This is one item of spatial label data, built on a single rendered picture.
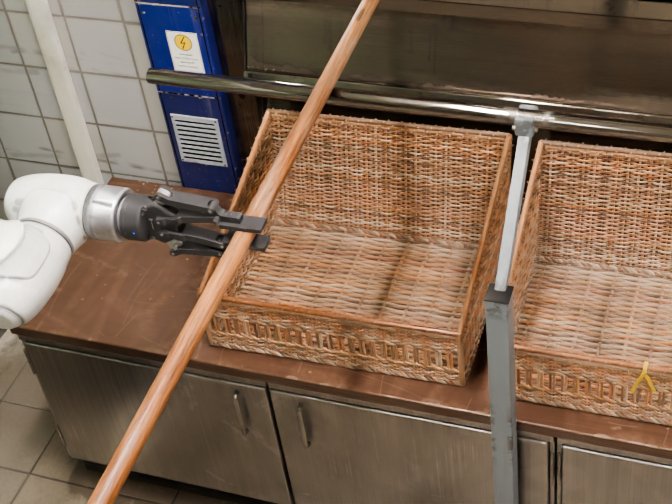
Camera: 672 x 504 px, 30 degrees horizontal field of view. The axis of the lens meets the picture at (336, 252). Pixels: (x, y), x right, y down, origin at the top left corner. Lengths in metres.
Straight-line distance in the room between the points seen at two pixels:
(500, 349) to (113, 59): 1.21
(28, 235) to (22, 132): 1.30
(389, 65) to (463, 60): 0.16
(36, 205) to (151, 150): 1.06
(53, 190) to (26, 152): 1.25
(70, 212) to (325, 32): 0.85
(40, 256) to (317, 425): 0.90
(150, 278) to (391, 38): 0.76
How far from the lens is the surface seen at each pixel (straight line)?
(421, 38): 2.60
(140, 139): 3.07
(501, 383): 2.29
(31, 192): 2.06
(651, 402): 2.41
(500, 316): 2.16
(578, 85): 2.55
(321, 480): 2.82
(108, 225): 2.01
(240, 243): 1.92
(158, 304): 2.77
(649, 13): 2.45
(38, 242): 1.98
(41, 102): 3.15
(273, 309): 2.49
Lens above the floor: 2.47
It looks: 43 degrees down
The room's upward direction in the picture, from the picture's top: 9 degrees counter-clockwise
